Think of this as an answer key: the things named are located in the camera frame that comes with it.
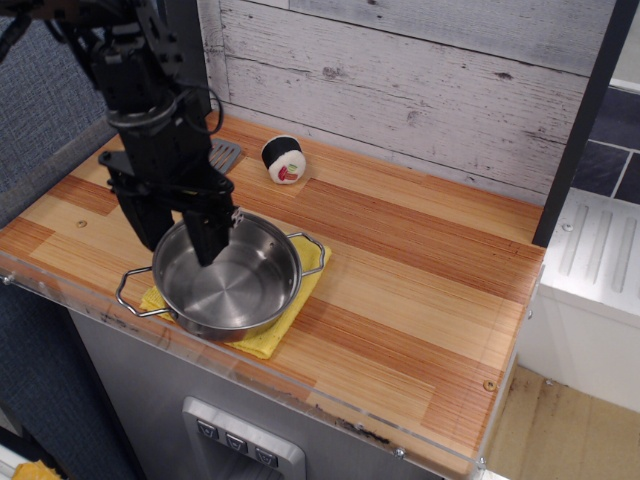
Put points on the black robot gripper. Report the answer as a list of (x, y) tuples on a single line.
[(165, 168)]

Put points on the stainless steel pot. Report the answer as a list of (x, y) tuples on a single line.
[(247, 287)]

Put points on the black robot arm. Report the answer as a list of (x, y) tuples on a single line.
[(134, 61)]

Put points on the plush sushi roll toy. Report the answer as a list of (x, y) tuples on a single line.
[(284, 160)]

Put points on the silver dispenser panel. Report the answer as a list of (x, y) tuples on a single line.
[(228, 447)]

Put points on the yellow object at corner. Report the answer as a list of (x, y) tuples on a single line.
[(34, 471)]

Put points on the white toy sink unit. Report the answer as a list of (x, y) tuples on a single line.
[(583, 324)]

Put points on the black vertical post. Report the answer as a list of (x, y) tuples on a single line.
[(606, 61)]

